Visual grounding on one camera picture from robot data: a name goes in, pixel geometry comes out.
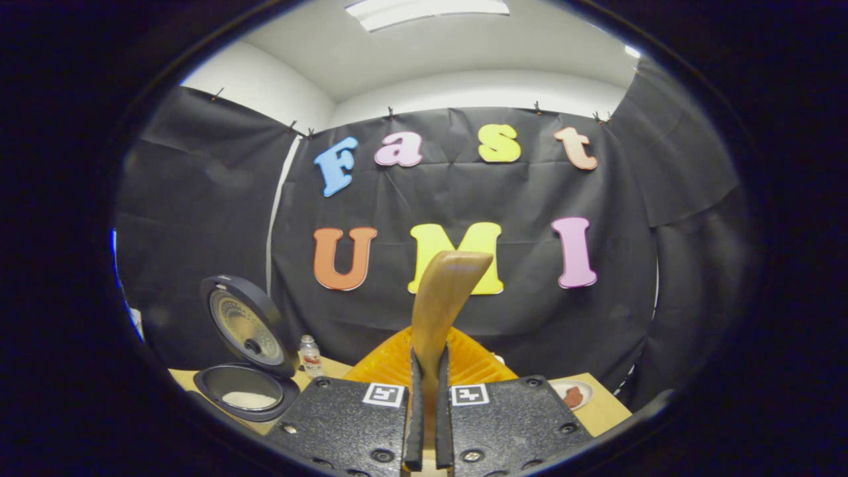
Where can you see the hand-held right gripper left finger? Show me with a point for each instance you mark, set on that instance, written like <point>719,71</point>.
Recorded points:
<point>414,424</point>

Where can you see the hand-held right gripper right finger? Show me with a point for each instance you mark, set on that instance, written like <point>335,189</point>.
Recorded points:
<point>442,424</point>

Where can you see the wooden spoon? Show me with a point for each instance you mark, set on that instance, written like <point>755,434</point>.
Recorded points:
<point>440,298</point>

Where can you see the white rice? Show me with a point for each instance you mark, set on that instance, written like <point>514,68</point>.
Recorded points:
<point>250,400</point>

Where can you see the dark grey rice cooker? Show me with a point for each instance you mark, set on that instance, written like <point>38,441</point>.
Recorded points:
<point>248,331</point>

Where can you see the small clear bottle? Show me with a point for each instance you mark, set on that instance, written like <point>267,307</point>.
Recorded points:
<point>310,358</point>

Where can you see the red meat piece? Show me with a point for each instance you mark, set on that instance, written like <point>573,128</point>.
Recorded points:
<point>573,396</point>

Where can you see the small white plate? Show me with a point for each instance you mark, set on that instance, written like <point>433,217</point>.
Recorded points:
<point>586,391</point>

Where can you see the black backdrop cloth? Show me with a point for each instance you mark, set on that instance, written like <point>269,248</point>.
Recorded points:
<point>464,199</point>

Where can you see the large ceiling light panel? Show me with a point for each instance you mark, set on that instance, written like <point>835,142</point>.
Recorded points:
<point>427,12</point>

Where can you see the small ceiling light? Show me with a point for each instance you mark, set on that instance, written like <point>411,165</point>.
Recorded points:
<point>632,52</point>

